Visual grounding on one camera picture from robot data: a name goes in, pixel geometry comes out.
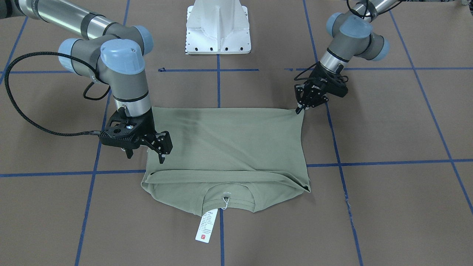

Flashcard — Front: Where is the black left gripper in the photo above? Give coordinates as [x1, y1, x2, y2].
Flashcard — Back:
[294, 63, 348, 114]

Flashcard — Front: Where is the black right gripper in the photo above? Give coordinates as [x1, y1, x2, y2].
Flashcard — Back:
[124, 109, 173, 164]

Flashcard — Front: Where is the olive green long-sleeve shirt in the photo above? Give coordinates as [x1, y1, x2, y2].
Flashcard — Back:
[141, 108, 311, 216]

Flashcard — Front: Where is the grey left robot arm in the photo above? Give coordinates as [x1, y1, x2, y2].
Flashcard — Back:
[294, 0, 401, 113]

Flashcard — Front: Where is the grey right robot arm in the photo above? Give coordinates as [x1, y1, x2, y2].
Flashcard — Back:
[1, 0, 173, 164]

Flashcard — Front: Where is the white shirt price tag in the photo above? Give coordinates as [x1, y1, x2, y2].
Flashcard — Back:
[195, 209, 218, 243]

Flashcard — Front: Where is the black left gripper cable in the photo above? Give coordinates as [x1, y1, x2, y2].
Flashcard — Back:
[294, 61, 350, 83]

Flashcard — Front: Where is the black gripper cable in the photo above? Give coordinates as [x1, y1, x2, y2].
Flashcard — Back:
[294, 61, 350, 83]
[4, 52, 111, 136]

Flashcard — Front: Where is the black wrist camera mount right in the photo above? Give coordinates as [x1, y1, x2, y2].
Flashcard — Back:
[99, 115, 140, 150]

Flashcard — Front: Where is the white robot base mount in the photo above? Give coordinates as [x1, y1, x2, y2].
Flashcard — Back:
[185, 0, 252, 55]

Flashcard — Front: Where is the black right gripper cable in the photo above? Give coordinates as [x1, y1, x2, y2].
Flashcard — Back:
[4, 52, 111, 136]

